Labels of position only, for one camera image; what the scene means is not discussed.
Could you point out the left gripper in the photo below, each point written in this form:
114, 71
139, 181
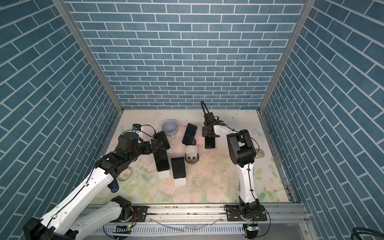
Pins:
148, 150

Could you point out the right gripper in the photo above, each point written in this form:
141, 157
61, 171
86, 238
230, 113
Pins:
205, 132

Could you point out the purple-cased black phone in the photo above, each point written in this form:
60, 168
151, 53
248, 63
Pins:
210, 143

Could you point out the wooden base metal stand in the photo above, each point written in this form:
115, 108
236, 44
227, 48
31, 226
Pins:
192, 156

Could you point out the white stand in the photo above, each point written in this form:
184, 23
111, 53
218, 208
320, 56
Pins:
169, 153
180, 182
164, 174

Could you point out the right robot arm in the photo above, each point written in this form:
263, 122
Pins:
242, 153

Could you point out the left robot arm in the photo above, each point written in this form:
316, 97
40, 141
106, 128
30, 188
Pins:
62, 222

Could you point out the teal-edged phone on round stand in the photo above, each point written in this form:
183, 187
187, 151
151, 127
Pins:
189, 134

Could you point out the lavender mug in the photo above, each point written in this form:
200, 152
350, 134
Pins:
170, 127

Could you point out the tape roll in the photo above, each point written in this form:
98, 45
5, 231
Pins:
126, 175

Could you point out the map-patterned pouch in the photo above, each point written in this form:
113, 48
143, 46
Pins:
260, 154

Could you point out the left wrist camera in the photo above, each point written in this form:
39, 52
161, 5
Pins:
136, 127

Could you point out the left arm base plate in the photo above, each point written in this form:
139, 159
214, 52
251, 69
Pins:
135, 213

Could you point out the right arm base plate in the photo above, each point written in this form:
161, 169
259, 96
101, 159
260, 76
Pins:
241, 212

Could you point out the aluminium rail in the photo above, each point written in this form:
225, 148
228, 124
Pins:
207, 213

